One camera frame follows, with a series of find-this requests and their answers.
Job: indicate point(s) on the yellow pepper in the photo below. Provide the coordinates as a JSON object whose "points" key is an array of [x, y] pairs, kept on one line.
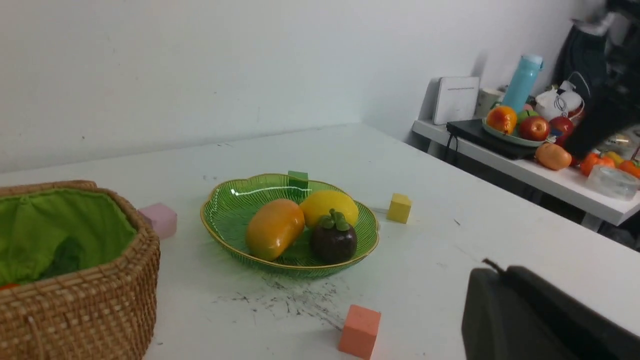
{"points": [[614, 157]]}

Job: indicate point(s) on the green glass plate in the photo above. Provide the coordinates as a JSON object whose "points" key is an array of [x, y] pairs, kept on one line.
{"points": [[230, 206]]}

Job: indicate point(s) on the orange tomato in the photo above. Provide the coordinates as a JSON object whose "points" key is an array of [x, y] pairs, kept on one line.
{"points": [[630, 167]]}

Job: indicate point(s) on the yellow foam cube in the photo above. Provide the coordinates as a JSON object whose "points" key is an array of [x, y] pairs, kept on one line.
{"points": [[399, 208]]}

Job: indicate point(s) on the yellow lemon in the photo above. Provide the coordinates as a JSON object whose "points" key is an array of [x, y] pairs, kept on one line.
{"points": [[319, 203]]}

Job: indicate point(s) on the white side table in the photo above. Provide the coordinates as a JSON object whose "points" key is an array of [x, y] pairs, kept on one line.
{"points": [[528, 179]]}

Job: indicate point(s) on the pink foam cube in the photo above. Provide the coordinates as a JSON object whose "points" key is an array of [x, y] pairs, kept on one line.
{"points": [[161, 218]]}

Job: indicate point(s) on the woven wicker basket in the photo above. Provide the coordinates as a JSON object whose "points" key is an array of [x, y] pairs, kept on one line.
{"points": [[87, 265]]}

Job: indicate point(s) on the dark purple mangosteen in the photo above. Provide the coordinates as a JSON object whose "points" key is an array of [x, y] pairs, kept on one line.
{"points": [[333, 240]]}

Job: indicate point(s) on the orange bell pepper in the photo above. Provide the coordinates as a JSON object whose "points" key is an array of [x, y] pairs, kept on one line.
{"points": [[595, 159]]}

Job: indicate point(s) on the orange mango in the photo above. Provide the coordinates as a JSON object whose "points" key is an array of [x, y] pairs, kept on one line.
{"points": [[274, 228]]}

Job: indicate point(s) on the white mug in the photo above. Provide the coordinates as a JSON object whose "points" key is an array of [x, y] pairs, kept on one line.
{"points": [[486, 100]]}

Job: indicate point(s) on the green foam cube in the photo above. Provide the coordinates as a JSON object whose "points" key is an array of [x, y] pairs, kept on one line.
{"points": [[297, 180]]}

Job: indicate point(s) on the pale green fruit plate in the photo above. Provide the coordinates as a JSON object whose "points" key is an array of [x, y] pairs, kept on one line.
{"points": [[514, 138]]}

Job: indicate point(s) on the green apple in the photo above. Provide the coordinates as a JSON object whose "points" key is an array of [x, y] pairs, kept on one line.
{"points": [[526, 114]]}

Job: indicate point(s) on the clear plastic container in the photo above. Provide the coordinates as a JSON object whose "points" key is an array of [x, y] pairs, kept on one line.
{"points": [[613, 183]]}

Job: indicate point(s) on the orange foam cube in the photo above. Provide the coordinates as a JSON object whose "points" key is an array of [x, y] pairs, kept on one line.
{"points": [[360, 332]]}

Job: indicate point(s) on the dark red apple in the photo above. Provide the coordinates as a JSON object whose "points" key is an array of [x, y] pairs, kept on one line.
{"points": [[561, 127]]}

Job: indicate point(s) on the left gripper own finger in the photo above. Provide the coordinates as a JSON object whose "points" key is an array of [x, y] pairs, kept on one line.
{"points": [[515, 314]]}

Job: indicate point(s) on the orange peach fruit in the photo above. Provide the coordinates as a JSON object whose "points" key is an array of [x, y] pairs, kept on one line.
{"points": [[502, 119]]}

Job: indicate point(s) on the white box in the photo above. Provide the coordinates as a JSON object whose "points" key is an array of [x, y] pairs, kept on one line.
{"points": [[456, 100]]}

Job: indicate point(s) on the brown potato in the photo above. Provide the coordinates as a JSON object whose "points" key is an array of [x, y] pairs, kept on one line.
{"points": [[553, 157]]}

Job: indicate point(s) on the light blue bottle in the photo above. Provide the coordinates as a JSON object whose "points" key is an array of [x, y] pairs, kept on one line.
{"points": [[522, 81]]}

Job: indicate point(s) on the black flat device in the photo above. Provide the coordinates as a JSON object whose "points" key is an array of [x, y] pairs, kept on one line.
{"points": [[472, 131]]}

